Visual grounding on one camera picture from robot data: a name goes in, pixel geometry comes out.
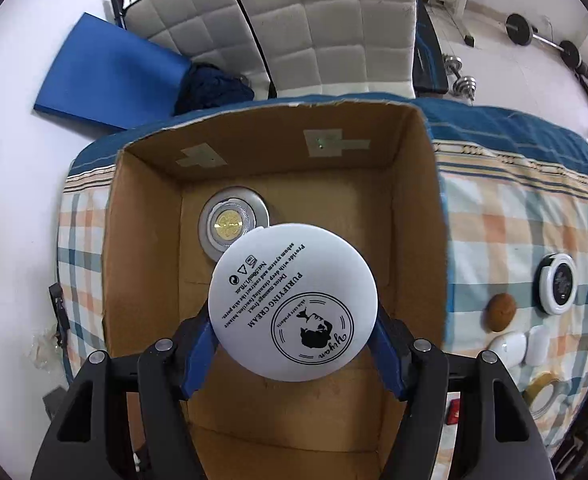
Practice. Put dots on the dark blue cloth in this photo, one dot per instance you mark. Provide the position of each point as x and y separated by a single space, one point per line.
214 90

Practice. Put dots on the plaid bed sheet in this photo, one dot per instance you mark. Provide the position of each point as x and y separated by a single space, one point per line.
499 210

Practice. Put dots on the black barbell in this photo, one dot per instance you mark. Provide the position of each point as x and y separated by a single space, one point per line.
519 27

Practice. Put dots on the blue foam mat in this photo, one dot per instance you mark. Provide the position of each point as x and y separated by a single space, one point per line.
104 75

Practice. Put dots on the black weight bench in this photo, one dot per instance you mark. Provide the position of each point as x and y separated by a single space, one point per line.
429 55

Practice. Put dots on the black bracket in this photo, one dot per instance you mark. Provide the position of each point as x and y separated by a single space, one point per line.
58 310

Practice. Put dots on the small chrome dumbbell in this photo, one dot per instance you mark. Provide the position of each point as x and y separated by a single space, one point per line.
465 85
453 63

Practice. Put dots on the cardboard box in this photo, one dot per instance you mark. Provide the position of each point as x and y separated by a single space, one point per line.
324 185

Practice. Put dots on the white round compact black centre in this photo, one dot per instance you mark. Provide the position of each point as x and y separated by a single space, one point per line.
558 285

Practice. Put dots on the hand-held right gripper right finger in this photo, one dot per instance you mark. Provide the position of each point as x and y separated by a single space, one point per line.
391 360

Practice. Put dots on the brown walnut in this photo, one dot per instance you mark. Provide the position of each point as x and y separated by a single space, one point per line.
500 312

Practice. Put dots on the silver tin gold lid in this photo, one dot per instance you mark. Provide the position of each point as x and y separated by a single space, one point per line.
213 210

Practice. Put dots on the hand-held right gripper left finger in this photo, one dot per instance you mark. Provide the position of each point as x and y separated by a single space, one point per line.
201 347

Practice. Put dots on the white rounded case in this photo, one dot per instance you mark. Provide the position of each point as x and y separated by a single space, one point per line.
539 344

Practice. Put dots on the white earbuds case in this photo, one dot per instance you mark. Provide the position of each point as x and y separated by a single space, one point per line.
508 350

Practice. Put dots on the red lighter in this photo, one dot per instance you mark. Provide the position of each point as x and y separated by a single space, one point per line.
456 412

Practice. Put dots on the white cream jar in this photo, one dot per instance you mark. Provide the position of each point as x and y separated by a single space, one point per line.
294 300

